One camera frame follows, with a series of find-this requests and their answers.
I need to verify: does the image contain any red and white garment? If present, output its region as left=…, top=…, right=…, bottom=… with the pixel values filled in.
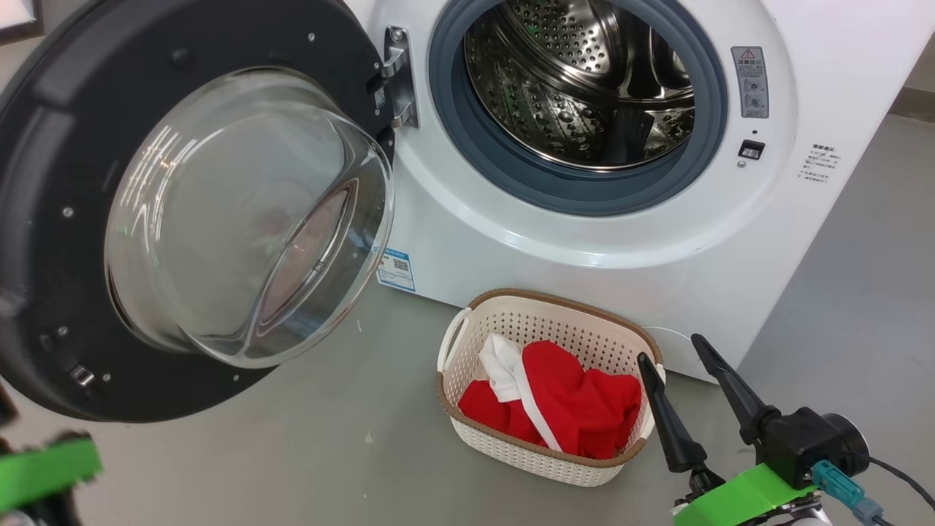
left=457, top=333, right=644, bottom=460

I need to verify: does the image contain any grey warning sticker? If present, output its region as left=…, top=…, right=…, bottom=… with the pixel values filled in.
left=731, top=46, right=770, bottom=120

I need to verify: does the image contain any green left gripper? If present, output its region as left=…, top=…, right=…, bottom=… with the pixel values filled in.
left=0, top=432, right=104, bottom=514

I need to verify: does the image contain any white front-load washing machine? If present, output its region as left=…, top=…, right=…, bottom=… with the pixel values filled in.
left=342, top=0, right=935, bottom=385

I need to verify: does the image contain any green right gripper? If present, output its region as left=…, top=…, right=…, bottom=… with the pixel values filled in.
left=636, top=333, right=824, bottom=526

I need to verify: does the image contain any round white filter cover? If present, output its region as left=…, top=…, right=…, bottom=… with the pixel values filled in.
left=643, top=326, right=703, bottom=383

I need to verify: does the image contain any teal cable connector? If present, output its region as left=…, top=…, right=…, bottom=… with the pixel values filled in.
left=811, top=460, right=886, bottom=524

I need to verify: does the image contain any cream perforated laundry basket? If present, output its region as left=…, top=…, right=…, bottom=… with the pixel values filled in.
left=436, top=288, right=666, bottom=489

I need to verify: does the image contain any blue energy label sticker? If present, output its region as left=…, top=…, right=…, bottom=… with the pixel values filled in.
left=375, top=248, right=416, bottom=294

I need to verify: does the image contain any thin black camera cable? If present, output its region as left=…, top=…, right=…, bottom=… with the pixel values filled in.
left=866, top=456, right=935, bottom=514

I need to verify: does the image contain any washing machine glass door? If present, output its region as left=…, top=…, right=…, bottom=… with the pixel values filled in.
left=0, top=0, right=400, bottom=424

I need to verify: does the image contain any metal door hinge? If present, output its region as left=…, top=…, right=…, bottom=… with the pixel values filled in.
left=379, top=27, right=420, bottom=130

